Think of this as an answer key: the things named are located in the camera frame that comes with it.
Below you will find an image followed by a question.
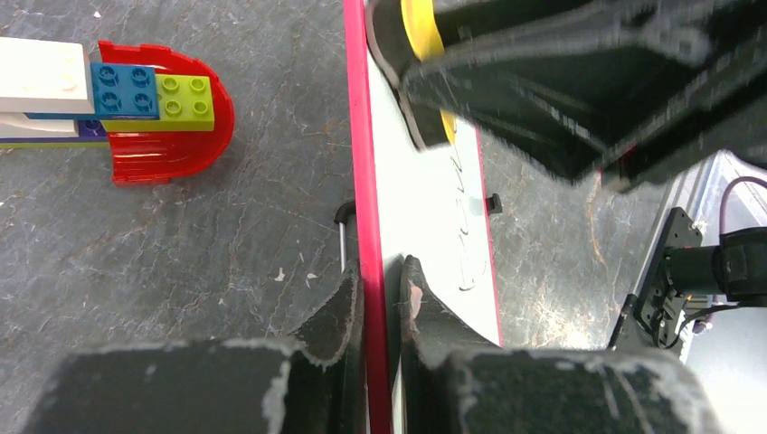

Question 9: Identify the yellow bone-shaped eraser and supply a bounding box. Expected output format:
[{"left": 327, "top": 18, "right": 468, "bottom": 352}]
[{"left": 365, "top": 0, "right": 458, "bottom": 152}]

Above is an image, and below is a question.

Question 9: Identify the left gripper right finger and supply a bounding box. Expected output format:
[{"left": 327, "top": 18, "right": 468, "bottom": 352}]
[{"left": 400, "top": 256, "right": 723, "bottom": 433}]

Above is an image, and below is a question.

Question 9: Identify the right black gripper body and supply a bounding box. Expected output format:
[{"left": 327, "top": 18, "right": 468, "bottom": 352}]
[{"left": 563, "top": 1, "right": 766, "bottom": 192}]

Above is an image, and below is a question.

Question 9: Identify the red toy block boat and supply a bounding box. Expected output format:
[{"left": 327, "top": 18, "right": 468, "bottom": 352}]
[{"left": 0, "top": 35, "right": 236, "bottom": 187}]

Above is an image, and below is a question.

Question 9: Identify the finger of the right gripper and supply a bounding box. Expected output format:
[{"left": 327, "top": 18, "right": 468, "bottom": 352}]
[
  {"left": 401, "top": 54, "right": 636, "bottom": 183},
  {"left": 436, "top": 1, "right": 719, "bottom": 61}
]

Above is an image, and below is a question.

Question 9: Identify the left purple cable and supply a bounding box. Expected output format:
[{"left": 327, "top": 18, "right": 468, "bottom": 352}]
[{"left": 718, "top": 175, "right": 767, "bottom": 231}]

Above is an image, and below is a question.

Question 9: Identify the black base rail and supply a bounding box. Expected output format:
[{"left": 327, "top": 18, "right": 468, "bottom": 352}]
[{"left": 607, "top": 207, "right": 703, "bottom": 355}]

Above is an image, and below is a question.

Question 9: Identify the metal wire whiteboard stand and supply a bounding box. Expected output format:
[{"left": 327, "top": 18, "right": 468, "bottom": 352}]
[{"left": 334, "top": 200, "right": 356, "bottom": 272}]

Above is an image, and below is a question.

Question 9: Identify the black whiteboard clip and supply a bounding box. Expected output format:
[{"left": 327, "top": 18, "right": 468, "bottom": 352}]
[{"left": 485, "top": 193, "right": 503, "bottom": 216}]

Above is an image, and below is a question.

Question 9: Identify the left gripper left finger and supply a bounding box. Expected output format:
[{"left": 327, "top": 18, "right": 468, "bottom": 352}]
[{"left": 24, "top": 261, "right": 366, "bottom": 433}]

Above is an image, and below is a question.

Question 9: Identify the pink framed whiteboard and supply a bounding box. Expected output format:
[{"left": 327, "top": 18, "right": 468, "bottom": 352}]
[{"left": 343, "top": 1, "right": 503, "bottom": 433}]

